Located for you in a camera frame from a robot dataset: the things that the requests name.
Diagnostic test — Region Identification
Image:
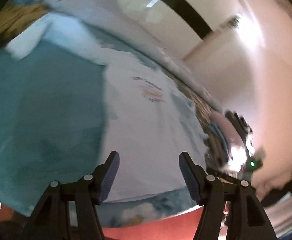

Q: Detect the white printed t-shirt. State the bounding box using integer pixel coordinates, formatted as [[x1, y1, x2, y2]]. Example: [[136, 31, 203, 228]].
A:
[[6, 13, 206, 202]]

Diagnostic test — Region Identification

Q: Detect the folded clothes stack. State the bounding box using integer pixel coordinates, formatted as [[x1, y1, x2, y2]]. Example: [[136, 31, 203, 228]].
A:
[[206, 110, 247, 173]]

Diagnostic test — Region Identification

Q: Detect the teal floral bed sheet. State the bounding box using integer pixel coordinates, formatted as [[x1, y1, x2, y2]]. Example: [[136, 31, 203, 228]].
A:
[[0, 41, 195, 227]]

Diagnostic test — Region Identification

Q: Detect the green hanging plant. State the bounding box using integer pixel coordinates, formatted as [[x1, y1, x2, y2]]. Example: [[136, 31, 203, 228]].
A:
[[219, 15, 241, 29]]

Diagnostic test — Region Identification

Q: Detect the white wardrobe with black stripe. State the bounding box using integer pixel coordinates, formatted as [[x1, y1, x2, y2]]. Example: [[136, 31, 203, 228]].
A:
[[117, 0, 242, 59]]

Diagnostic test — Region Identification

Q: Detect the tan knitted sweater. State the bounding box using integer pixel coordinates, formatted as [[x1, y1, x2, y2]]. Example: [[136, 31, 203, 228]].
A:
[[0, 2, 48, 48]]

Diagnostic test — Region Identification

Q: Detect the blue floral duvet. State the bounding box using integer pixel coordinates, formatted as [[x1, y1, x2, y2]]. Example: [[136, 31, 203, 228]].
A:
[[10, 0, 224, 113]]

